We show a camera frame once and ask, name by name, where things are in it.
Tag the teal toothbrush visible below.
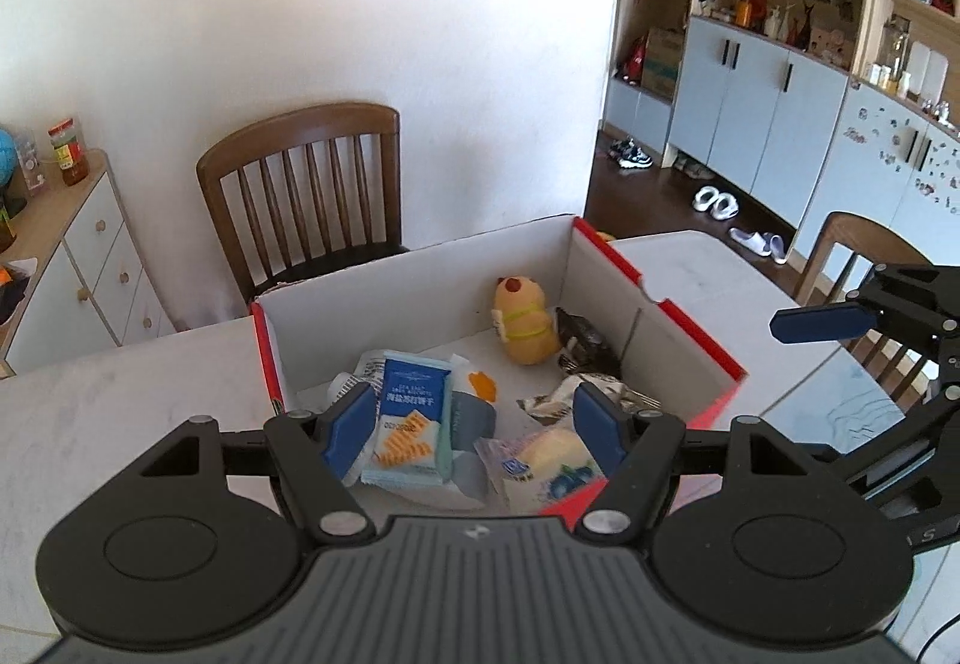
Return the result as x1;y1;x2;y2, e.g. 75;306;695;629
435;409;457;481

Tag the small clear container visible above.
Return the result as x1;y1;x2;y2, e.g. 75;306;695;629
15;134;50;196

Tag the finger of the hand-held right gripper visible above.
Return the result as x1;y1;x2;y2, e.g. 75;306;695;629
771;262;960;350
821;379;960;485

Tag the clear blueberry bread packet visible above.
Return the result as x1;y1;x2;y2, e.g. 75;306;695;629
474;427;608;515

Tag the red cardboard box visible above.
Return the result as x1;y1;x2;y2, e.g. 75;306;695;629
250;216;749;537

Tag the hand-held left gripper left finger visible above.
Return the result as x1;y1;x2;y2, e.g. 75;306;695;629
124;381;378;546

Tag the red label jar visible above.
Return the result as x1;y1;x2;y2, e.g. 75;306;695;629
49;118;91;187

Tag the white grey tissue pack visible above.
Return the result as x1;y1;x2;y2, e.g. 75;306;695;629
330;349;500;511

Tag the brown wooden chair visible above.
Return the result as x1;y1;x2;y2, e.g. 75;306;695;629
196;101;410;309
793;211;960;410

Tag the black snack packet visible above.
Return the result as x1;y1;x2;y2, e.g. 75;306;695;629
555;307;623;380

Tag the white slippers pair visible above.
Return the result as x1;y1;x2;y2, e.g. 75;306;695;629
729;227;790;264

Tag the grey-brown snack packet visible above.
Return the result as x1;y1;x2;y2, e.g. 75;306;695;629
517;371;661;425

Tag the grey wall cabinet unit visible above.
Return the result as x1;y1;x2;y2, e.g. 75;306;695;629
596;0;960;282

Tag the black cable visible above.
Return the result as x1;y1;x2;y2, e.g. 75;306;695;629
911;615;960;664

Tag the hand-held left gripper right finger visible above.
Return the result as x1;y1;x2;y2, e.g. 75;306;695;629
572;381;827;546

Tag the white shoes pair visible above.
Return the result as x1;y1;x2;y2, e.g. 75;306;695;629
691;185;740;221

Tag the dark sneakers pair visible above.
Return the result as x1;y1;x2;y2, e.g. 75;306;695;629
609;137;655;170

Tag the yellow capybara toy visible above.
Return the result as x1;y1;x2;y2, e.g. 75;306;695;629
491;275;562;366

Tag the white wooden sideboard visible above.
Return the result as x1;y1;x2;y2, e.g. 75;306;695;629
0;148;177;376

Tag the light blue cracker packet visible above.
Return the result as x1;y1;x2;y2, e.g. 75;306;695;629
360;350;457;489

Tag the white marble desktop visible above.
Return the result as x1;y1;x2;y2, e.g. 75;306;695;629
0;229;960;664

